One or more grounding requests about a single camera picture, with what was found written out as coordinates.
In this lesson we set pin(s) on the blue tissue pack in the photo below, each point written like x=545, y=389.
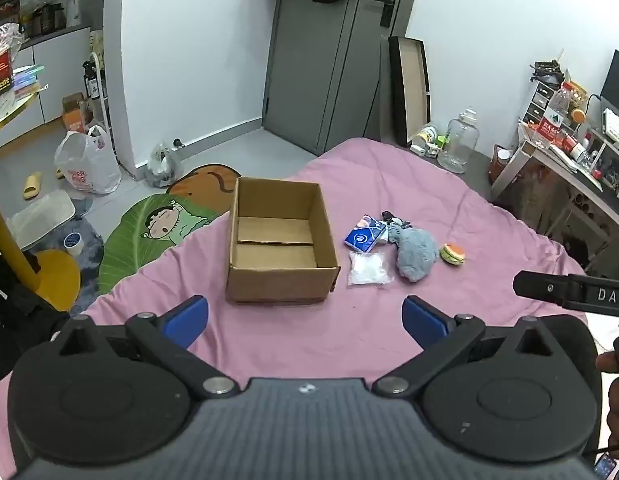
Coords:
x=362, y=239

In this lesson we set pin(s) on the pink bed sheet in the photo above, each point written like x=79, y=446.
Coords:
x=439, y=185

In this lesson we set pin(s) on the burger plush toy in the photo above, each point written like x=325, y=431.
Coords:
x=452, y=254

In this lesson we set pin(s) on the small white box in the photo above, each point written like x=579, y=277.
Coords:
x=417, y=150

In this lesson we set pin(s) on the tape roll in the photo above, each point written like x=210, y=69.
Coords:
x=73, y=245

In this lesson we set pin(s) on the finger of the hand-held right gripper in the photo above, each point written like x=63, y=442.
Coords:
x=539, y=287

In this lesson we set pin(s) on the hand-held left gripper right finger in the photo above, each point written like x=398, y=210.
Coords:
x=424, y=320

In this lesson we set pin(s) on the brown bottle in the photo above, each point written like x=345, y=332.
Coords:
x=499, y=162

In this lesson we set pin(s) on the yellow table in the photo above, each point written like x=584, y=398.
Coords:
x=54, y=280

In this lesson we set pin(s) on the grey-blue fluffy plush toy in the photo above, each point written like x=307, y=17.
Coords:
x=414, y=255

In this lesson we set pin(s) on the grey fluffy rug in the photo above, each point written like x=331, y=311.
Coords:
x=91, y=240

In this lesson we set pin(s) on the large clear water jug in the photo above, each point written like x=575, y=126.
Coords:
x=458, y=145

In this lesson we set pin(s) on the black bag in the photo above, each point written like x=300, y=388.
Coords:
x=19, y=320

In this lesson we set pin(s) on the stack of books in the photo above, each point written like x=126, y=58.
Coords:
x=28, y=80

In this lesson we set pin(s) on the grey plastic bag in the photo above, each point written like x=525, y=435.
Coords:
x=162, y=167

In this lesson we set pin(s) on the small cardboard box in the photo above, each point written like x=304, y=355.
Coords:
x=74, y=112

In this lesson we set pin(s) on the black and white cloth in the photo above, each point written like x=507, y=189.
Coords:
x=389, y=216

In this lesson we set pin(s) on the black monitor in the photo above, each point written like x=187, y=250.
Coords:
x=617, y=85

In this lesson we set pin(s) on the white cabinet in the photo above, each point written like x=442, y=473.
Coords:
x=44, y=75

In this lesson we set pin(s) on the clear plastic water bottle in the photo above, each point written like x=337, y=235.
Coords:
x=554, y=115

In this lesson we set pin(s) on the white desk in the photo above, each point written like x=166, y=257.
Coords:
x=564, y=185

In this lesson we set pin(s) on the white floor mat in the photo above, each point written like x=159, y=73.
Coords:
x=39, y=217

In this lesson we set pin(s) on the smartphone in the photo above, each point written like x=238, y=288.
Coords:
x=604, y=466

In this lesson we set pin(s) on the grey door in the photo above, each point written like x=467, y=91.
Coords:
x=314, y=60

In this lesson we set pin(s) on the green leaf cartoon rug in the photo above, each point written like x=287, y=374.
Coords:
x=134, y=240

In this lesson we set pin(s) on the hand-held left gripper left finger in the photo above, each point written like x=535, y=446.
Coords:
x=187, y=317

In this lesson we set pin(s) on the white plastic shopping bag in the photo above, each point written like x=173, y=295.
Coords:
x=86, y=165

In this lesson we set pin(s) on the white keyboard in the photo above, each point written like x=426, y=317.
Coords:
x=617, y=125

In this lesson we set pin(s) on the person's right hand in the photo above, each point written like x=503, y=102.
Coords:
x=618, y=410

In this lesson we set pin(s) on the yellow and white bottle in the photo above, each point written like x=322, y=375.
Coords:
x=424, y=135

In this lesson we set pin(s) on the yellow slipper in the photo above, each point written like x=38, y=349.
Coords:
x=32, y=185

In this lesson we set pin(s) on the clear white plastic packet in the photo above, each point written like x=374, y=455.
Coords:
x=369, y=270

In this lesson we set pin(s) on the brown animal-shaped rug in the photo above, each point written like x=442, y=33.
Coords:
x=209, y=180

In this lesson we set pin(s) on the black spray bottle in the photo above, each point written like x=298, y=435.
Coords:
x=91, y=82

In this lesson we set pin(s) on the orange round ornament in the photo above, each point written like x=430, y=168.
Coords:
x=579, y=115

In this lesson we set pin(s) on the grey blue sock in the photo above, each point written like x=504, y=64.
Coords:
x=397, y=230

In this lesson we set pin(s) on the red snack bag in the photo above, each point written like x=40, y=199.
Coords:
x=1, y=65

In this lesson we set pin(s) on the translucent drawer organizer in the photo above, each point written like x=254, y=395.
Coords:
x=542, y=100

